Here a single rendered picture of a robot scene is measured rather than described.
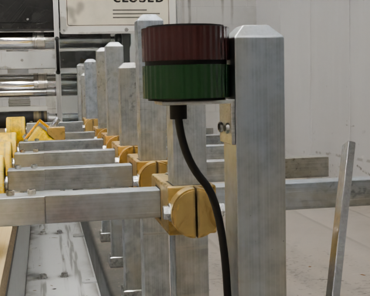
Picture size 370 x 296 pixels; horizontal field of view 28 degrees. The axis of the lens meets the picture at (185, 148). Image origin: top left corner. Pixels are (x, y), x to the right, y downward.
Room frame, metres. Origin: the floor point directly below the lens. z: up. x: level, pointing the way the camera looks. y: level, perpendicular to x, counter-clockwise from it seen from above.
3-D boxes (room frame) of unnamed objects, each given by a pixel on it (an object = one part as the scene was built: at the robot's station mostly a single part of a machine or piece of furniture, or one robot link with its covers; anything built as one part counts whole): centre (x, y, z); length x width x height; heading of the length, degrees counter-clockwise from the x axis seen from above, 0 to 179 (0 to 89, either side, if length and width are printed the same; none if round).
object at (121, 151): (1.28, 0.10, 0.95); 0.14 x 0.06 x 0.05; 11
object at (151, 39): (0.51, 0.00, 1.10); 0.06 x 0.06 x 0.02
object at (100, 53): (1.74, 0.19, 0.92); 0.04 x 0.04 x 0.48; 11
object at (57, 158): (1.30, 0.08, 0.95); 0.50 x 0.04 x 0.04; 101
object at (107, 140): (1.52, 0.14, 0.95); 0.14 x 0.06 x 0.05; 11
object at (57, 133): (1.76, 0.34, 0.95); 0.10 x 0.04 x 0.10; 101
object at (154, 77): (0.51, 0.00, 1.08); 0.06 x 0.06 x 0.02
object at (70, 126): (2.28, 0.27, 0.95); 0.50 x 0.04 x 0.04; 101
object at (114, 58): (1.50, 0.14, 0.92); 0.04 x 0.04 x 0.48; 11
